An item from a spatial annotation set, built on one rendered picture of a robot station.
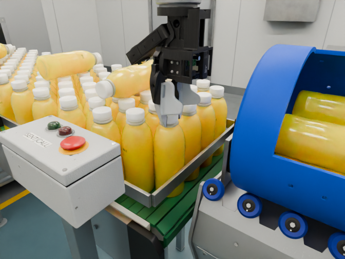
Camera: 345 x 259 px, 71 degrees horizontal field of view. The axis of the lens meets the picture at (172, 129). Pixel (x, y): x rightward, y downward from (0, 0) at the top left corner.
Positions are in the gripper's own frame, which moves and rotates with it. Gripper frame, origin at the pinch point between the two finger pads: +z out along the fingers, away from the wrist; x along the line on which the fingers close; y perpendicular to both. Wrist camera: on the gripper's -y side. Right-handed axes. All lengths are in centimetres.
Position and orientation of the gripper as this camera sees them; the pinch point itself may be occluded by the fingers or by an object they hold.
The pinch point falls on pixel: (169, 115)
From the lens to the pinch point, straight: 49.7
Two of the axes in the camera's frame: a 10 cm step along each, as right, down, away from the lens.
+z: 0.0, 8.9, 4.5
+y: 8.1, 2.6, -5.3
